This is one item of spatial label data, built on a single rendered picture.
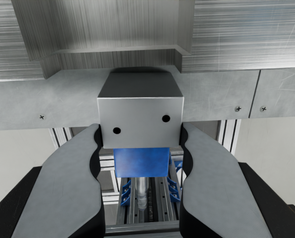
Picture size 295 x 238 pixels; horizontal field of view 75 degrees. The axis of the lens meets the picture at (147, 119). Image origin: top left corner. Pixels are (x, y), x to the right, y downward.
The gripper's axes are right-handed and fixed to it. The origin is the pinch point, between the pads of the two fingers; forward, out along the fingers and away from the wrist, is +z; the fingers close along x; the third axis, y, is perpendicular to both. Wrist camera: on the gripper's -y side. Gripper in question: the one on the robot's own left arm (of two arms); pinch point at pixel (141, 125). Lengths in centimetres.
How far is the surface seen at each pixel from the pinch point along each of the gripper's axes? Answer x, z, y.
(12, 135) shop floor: -74, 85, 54
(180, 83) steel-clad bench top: 3.4, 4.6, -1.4
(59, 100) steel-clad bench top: -7.0, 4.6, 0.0
